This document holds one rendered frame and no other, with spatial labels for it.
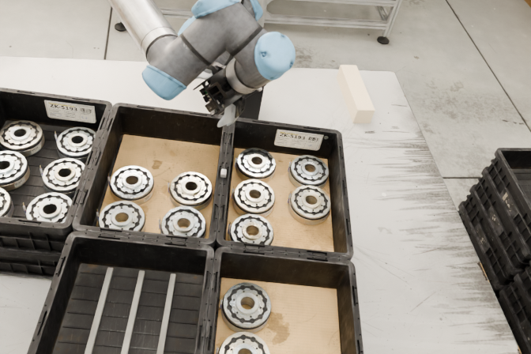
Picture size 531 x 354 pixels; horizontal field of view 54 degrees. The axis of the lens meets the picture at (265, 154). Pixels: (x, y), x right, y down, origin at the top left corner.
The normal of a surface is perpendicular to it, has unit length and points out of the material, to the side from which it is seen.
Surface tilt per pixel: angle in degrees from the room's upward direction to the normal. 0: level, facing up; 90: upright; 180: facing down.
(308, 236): 0
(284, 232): 0
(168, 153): 0
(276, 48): 37
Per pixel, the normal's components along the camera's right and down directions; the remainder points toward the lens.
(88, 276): 0.15, -0.67
